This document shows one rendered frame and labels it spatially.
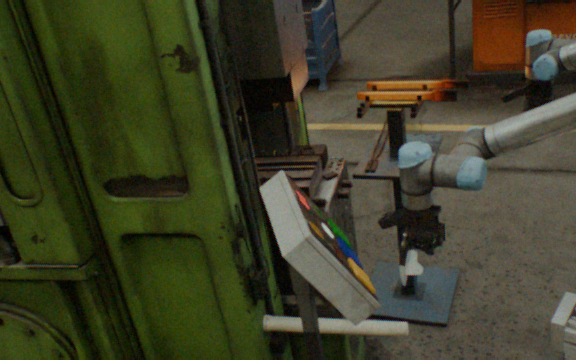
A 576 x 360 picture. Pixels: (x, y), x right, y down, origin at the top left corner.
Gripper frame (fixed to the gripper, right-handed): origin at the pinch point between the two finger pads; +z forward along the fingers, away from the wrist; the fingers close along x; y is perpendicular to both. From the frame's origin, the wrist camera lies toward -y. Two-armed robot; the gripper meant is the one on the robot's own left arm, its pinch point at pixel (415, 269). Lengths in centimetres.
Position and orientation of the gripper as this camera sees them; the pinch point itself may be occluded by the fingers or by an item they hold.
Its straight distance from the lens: 166.0
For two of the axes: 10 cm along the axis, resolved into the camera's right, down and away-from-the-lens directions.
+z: 1.5, 8.7, 4.6
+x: 5.8, -4.6, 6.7
